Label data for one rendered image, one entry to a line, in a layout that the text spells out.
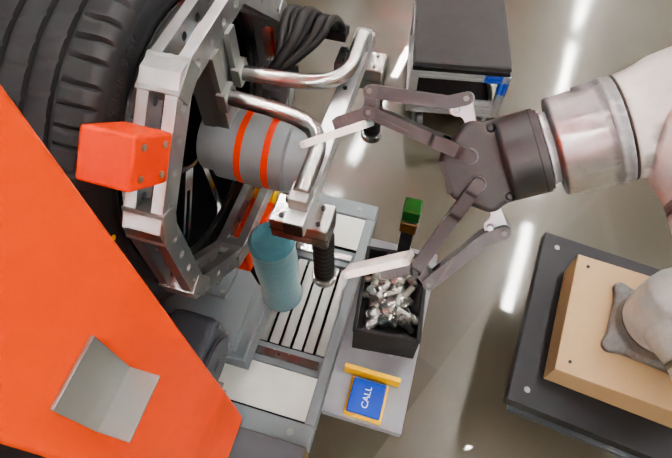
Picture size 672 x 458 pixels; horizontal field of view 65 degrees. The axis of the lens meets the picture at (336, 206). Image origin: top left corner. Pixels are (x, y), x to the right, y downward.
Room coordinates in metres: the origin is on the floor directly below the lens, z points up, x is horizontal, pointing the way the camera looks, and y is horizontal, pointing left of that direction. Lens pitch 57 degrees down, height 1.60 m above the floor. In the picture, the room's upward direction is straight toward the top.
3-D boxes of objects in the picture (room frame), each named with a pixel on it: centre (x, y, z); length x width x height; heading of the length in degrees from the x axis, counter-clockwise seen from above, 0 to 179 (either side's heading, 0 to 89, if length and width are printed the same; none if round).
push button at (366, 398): (0.25, -0.06, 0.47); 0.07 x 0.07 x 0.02; 74
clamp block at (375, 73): (0.73, -0.05, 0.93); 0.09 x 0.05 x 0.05; 74
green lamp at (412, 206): (0.61, -0.17, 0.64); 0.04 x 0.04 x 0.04; 74
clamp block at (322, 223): (0.41, 0.05, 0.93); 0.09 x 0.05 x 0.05; 74
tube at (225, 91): (0.50, 0.11, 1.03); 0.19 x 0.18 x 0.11; 74
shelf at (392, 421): (0.42, -0.11, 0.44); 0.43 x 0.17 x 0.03; 164
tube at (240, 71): (0.69, 0.05, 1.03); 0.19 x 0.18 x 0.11; 74
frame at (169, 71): (0.63, 0.20, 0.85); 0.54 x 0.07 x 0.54; 164
